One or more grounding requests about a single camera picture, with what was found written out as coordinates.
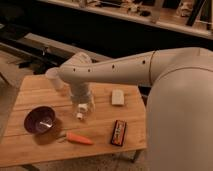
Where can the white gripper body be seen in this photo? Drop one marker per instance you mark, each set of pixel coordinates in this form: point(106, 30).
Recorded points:
point(80, 93)

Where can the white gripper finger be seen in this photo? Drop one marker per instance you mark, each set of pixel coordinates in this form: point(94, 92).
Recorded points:
point(79, 116)
point(83, 107)

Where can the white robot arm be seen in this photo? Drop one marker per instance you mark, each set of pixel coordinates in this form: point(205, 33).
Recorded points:
point(179, 111)

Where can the orange carrot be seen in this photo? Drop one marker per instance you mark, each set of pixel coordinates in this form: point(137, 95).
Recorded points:
point(72, 137)

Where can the white rectangular block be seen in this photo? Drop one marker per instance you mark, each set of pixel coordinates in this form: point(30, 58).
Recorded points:
point(117, 97)

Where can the wooden table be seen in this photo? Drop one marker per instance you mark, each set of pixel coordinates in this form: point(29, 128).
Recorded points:
point(107, 129)

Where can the purple bowl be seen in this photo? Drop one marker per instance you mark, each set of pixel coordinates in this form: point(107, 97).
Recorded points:
point(39, 120)

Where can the long wooden shelf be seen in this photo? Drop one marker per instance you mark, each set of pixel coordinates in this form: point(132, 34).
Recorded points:
point(166, 19)

